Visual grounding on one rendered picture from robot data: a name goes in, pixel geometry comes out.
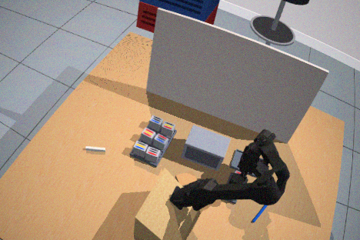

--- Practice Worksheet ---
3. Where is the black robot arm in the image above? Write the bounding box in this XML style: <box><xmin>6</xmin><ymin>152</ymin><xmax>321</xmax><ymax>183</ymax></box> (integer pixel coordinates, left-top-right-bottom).
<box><xmin>170</xmin><ymin>130</ymin><xmax>290</xmax><ymax>211</ymax></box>

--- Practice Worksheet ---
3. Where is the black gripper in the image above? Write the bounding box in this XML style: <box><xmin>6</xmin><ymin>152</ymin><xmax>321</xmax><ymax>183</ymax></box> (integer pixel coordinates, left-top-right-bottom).
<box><xmin>229</xmin><ymin>145</ymin><xmax>256</xmax><ymax>184</ymax></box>

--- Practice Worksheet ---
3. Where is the white flat panel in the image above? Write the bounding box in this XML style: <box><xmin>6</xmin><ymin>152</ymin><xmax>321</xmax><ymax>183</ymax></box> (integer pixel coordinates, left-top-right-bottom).
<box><xmin>146</xmin><ymin>8</ymin><xmax>329</xmax><ymax>144</ymax></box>

